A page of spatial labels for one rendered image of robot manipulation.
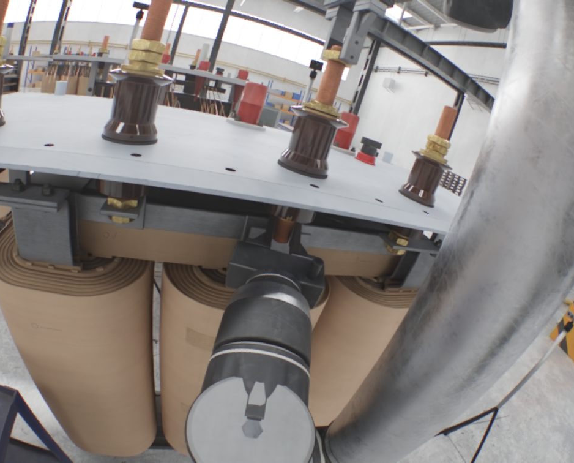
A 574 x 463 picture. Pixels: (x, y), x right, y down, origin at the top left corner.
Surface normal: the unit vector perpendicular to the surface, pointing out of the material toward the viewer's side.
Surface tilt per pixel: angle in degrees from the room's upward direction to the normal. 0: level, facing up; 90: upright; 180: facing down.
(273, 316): 12
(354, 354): 90
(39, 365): 90
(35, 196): 0
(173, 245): 90
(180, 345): 90
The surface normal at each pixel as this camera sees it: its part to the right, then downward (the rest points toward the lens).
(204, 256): 0.29, 0.48
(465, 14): -0.67, 0.66
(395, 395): -0.87, 0.09
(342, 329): -0.47, 0.23
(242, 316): -0.36, -0.78
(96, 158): 0.33, -0.76
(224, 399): 0.11, -0.84
